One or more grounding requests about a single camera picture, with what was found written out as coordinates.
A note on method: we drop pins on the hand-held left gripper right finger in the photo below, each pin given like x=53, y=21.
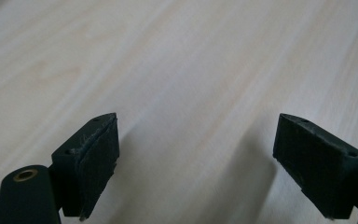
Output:
x=318, y=168

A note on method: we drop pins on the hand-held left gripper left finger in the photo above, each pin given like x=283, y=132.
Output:
x=88, y=168

